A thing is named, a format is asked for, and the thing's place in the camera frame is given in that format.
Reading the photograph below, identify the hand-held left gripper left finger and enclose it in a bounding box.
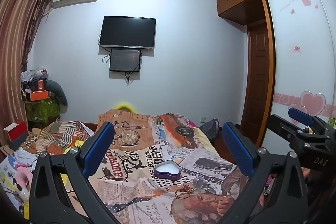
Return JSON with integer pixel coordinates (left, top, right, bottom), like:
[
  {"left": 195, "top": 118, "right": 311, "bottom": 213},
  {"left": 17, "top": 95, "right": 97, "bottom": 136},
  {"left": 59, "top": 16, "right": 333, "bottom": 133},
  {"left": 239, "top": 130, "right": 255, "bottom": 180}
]
[{"left": 29, "top": 122, "right": 122, "bottom": 224}]

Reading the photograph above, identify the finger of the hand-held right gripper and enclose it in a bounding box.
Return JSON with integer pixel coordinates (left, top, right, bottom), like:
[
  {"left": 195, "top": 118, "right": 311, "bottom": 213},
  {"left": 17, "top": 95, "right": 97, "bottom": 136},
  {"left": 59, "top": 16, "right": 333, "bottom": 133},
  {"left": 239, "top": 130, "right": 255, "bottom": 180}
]
[
  {"left": 266, "top": 114, "right": 310, "bottom": 147},
  {"left": 288, "top": 107, "right": 332, "bottom": 133}
]

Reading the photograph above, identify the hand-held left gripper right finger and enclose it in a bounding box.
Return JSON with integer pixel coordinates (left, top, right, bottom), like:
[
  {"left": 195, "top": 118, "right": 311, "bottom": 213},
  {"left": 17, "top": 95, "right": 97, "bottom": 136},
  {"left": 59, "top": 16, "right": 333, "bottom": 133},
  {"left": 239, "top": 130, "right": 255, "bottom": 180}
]
[{"left": 222, "top": 122, "right": 309, "bottom": 224}]

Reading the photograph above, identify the gold and red chain bracelet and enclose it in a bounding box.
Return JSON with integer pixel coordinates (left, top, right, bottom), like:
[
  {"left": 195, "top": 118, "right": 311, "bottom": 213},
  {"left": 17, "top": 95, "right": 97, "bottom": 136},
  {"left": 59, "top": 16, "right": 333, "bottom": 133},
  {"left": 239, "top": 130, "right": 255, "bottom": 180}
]
[{"left": 175, "top": 186, "right": 192, "bottom": 200}]

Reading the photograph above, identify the purple heart-shaped tin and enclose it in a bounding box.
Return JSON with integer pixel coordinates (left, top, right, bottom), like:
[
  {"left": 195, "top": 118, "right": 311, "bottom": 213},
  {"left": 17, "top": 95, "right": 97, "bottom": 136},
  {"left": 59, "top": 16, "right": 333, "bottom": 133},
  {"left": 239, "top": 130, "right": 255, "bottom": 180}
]
[{"left": 154, "top": 160, "right": 181, "bottom": 180}]

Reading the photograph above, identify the dark bag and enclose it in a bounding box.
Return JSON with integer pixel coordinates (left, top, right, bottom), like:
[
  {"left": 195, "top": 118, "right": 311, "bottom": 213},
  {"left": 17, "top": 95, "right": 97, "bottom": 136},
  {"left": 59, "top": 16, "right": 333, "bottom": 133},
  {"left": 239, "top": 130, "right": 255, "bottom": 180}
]
[{"left": 198, "top": 118, "right": 220, "bottom": 140}]

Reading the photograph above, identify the striped bedding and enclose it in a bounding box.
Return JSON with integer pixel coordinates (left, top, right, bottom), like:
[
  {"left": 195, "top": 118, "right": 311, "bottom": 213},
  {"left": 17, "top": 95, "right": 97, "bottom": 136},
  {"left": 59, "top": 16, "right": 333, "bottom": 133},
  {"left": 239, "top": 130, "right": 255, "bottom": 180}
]
[{"left": 20, "top": 120, "right": 95, "bottom": 157}]

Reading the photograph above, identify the newspaper print blanket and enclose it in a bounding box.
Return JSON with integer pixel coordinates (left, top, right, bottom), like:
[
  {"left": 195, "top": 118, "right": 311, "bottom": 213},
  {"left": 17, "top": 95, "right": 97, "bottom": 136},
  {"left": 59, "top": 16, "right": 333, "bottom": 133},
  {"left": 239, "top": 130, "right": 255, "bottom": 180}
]
[{"left": 87, "top": 108, "right": 265, "bottom": 224}]

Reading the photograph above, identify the brown wooden door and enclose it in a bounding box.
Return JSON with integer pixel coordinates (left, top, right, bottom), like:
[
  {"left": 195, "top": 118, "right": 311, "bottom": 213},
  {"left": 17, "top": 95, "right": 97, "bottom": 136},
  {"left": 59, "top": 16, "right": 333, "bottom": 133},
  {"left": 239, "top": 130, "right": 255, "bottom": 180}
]
[{"left": 240, "top": 20, "right": 272, "bottom": 140}]

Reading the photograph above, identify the green patterned cloth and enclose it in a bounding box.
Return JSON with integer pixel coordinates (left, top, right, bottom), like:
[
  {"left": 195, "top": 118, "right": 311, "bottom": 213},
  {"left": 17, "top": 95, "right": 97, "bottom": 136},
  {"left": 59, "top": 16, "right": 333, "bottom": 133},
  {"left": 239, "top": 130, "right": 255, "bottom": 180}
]
[{"left": 24, "top": 99, "right": 61, "bottom": 123}]

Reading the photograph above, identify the orange box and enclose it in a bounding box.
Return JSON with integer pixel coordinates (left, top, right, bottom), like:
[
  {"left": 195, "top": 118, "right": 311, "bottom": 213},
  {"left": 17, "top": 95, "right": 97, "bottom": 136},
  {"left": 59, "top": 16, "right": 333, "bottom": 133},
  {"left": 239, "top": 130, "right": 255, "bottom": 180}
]
[{"left": 30, "top": 90, "right": 49, "bottom": 102}]

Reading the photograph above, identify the red and white box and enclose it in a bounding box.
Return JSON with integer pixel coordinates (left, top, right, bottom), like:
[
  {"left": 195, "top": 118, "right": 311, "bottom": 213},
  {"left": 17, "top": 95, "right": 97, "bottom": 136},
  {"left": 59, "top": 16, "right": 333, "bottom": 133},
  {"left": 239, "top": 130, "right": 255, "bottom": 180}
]
[{"left": 3, "top": 121, "right": 28, "bottom": 142}]

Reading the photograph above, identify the brown striped curtain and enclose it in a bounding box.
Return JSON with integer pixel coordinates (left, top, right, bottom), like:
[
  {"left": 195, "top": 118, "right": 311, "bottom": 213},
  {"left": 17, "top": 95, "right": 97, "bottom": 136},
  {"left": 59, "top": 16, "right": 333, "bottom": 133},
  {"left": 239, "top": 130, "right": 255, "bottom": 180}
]
[{"left": 0, "top": 0, "right": 54, "bottom": 147}]

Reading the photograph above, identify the small black wall monitor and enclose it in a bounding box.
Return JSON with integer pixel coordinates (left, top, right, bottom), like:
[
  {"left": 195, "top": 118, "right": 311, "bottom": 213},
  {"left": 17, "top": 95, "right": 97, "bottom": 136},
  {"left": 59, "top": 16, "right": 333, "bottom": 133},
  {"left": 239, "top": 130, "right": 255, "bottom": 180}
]
[{"left": 109, "top": 48, "right": 142, "bottom": 73}]

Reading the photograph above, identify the black wall television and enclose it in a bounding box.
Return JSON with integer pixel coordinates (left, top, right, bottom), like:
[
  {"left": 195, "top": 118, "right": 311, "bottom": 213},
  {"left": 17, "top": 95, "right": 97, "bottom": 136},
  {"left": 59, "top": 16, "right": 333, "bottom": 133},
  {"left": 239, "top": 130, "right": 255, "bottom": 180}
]
[{"left": 99, "top": 16, "right": 157, "bottom": 50}]

